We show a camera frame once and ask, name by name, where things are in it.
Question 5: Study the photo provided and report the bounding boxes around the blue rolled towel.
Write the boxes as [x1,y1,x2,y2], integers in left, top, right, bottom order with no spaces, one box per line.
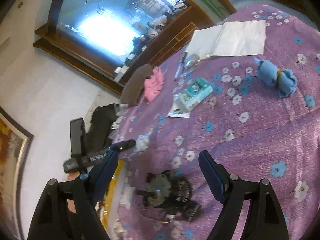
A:
[253,57,298,98]

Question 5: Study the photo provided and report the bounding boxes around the yellow storage box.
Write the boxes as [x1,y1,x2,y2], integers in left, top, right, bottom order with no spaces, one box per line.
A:
[100,160,126,233]

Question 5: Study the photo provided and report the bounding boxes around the black white motor part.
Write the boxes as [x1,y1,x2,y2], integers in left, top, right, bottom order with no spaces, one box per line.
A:
[135,170,201,224]

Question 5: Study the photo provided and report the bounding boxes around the white plastic bag sheets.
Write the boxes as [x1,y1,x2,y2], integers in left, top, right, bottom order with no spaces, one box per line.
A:
[186,20,266,60]

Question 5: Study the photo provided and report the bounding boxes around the brown plush cushion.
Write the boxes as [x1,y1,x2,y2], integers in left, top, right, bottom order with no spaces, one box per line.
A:
[120,64,153,106]

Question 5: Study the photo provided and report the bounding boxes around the framed wall picture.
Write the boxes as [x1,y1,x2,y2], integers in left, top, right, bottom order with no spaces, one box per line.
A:
[1,109,34,239]

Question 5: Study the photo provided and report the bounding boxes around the pink cloth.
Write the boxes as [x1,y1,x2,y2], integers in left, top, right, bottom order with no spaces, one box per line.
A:
[144,67,164,103]

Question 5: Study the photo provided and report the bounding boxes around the purple pen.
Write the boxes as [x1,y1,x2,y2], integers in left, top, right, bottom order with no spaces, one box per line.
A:
[174,52,187,81]

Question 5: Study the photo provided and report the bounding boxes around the black sofa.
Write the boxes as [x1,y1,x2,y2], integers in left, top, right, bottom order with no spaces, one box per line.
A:
[85,103,119,153]

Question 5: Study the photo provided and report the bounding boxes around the teal wet wipes pack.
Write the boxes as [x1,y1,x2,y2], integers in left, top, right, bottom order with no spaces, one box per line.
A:
[178,78,213,111]

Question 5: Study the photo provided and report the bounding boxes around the wooden framed glass partition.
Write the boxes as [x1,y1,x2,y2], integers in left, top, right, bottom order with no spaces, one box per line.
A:
[33,0,238,95]

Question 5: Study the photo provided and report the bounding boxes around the purple floral table cloth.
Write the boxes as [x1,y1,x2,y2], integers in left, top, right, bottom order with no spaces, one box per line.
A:
[112,4,319,239]

